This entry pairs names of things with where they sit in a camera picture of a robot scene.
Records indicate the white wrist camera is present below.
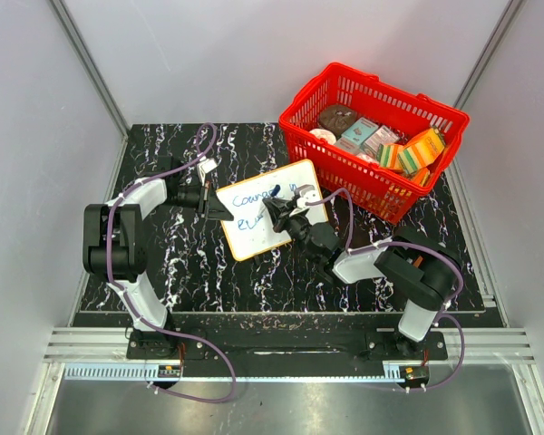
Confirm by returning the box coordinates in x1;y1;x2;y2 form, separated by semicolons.
289;184;321;217
196;157;218;183

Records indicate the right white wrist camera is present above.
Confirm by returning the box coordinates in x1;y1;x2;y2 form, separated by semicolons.
289;184;321;217

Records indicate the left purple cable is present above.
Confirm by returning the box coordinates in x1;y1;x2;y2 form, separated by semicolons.
106;122;237;404

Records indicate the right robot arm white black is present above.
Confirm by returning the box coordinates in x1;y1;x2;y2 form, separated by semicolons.
263;198;464;359

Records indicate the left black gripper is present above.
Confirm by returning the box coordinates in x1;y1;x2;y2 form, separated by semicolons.
164;180;234;221

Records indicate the red plastic shopping basket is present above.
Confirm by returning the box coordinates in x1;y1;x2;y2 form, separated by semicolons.
279;63;470;223

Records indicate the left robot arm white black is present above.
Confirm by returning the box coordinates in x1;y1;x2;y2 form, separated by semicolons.
83;157;234;359

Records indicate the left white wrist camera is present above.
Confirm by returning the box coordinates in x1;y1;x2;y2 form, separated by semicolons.
196;157;218;183

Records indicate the yellow framed whiteboard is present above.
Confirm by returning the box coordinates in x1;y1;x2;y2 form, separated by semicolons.
217;159;328;262

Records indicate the orange sponge pack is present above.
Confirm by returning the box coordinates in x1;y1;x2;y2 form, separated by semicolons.
403;127;446;166

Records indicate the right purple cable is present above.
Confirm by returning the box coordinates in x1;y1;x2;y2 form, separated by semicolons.
306;188;466;393

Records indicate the yellow green sponge pack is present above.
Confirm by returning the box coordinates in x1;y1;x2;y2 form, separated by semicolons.
376;143;413;176

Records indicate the aluminium frame rail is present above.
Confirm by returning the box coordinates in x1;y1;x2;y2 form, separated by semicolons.
44;328;534;382

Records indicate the brown chocolate muffin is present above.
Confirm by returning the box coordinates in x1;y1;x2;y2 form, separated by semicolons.
317;104;357;135

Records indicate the pink white carton box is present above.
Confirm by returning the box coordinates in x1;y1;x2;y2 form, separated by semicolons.
361;126;399;155

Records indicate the teal small carton box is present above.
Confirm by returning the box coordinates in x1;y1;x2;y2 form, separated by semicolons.
342;117;379;145

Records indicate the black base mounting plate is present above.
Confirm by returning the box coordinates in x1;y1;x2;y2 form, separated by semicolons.
117;310;450;363

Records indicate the blue capped whiteboard marker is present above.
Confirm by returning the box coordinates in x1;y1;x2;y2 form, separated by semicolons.
257;184;281;217

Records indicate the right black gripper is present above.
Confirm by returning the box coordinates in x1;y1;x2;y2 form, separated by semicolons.
266;197;316;264

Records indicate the purple cable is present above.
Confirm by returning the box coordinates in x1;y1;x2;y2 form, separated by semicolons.
306;188;466;393
106;122;237;404

